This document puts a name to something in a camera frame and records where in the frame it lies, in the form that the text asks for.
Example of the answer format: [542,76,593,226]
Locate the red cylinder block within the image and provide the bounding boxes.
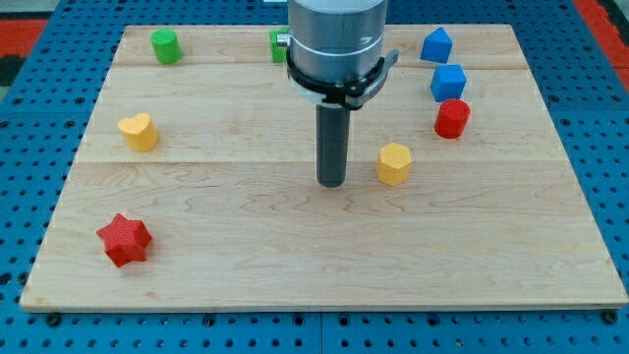
[433,98,471,139]

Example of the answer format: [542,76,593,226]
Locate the blue cube block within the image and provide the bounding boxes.
[430,64,467,102]

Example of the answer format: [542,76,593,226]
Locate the red star block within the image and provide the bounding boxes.
[96,213,151,267]

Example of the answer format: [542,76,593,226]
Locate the wooden board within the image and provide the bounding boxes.
[21,25,628,313]

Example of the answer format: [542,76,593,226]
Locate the blue pentagon block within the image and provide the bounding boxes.
[420,28,453,63]

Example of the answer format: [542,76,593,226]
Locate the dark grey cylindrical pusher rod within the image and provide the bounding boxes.
[315,105,350,188]

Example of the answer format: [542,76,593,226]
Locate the yellow hexagon block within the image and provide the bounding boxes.
[376,143,412,186]

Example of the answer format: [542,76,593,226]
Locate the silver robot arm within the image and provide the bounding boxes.
[278,0,399,188]

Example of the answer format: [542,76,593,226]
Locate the yellow heart block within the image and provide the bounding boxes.
[117,113,158,152]

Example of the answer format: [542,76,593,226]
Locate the green cylinder block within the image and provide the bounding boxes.
[149,29,183,64]

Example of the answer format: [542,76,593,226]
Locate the black clamp ring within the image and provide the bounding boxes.
[285,48,400,111]

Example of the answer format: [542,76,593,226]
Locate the green cube block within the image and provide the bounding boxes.
[269,26,290,63]

